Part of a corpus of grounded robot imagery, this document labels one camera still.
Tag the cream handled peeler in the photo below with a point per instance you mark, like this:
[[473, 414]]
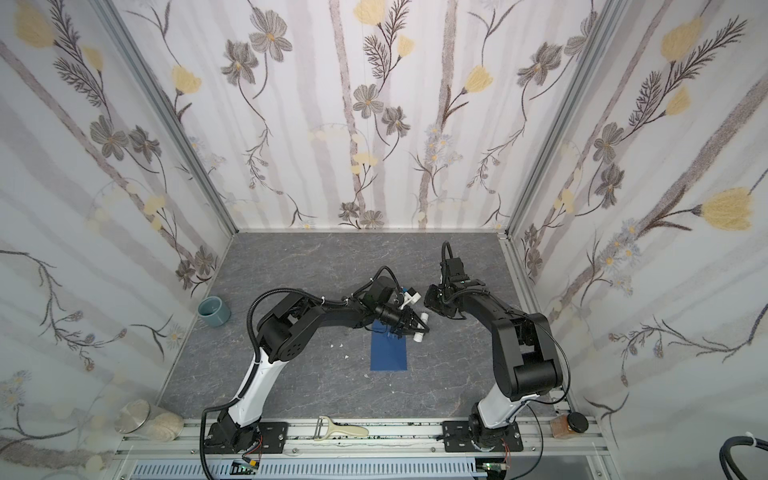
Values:
[[326, 429]]

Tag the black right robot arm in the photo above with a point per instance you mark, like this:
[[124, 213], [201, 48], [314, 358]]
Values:
[[525, 358]]

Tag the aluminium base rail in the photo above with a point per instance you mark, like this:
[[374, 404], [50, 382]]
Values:
[[407, 448]]

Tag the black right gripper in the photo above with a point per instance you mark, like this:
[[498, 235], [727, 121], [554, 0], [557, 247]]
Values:
[[435, 298]]

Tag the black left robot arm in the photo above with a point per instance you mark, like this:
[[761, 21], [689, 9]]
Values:
[[280, 324]]

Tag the small jar black lid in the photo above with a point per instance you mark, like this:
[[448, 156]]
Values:
[[569, 425]]

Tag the teal ceramic cup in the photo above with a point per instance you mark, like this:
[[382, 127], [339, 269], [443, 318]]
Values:
[[214, 311]]

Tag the glass jar with metal lid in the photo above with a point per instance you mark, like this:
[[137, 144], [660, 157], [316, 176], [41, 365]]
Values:
[[148, 421]]

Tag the white glue stick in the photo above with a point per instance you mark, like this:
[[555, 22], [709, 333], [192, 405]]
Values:
[[422, 327]]

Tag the dark blue envelope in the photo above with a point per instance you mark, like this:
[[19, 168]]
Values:
[[388, 351]]

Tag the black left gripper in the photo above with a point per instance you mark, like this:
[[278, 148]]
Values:
[[405, 318]]

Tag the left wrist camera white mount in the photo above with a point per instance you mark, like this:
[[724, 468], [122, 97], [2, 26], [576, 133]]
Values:
[[410, 297]]

